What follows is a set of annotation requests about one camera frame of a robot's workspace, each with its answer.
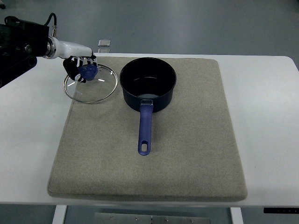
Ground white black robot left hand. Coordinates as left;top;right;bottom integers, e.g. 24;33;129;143
43;36;97;83

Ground glass pot lid blue knob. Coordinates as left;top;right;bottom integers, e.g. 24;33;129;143
63;64;118;104

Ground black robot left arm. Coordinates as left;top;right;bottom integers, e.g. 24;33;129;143
0;13;57;87

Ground metal floor plate lower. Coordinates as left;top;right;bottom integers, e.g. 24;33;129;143
98;48;110;53

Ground metal floor plate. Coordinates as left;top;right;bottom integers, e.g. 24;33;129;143
98;39;111;47
98;48;110;53

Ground metal floor plate upper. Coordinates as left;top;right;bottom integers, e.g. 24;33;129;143
98;39;111;47

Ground beige fabric mat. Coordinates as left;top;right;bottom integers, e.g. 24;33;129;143
47;58;247;202

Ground white left table leg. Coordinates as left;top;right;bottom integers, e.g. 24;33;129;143
52;205;67;224

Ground white table leg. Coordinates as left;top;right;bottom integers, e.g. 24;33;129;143
230;207;244;224
52;205;67;224

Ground white right table leg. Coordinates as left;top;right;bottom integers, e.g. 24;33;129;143
230;207;244;224

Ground black table control panel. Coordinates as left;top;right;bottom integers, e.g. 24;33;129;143
263;207;299;214

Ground dark saucepan blue handle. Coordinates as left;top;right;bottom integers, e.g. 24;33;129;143
120;57;177;156

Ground metal base plate under table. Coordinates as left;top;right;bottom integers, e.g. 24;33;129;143
93;213;210;224

